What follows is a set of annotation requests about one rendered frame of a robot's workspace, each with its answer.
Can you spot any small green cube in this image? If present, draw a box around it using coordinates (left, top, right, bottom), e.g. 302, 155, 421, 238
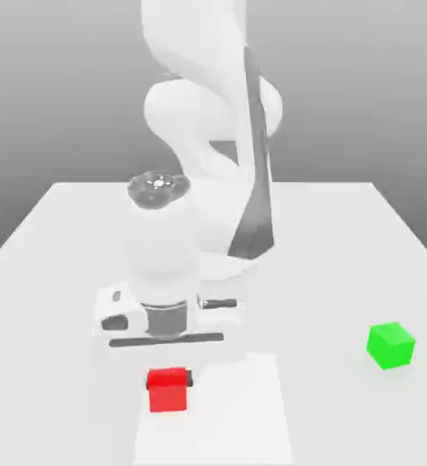
365, 320, 417, 371

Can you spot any small red cube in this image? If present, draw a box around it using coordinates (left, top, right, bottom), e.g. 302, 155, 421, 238
146, 366, 188, 413

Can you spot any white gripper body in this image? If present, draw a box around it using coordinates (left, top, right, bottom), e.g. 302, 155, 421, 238
89, 329, 245, 370

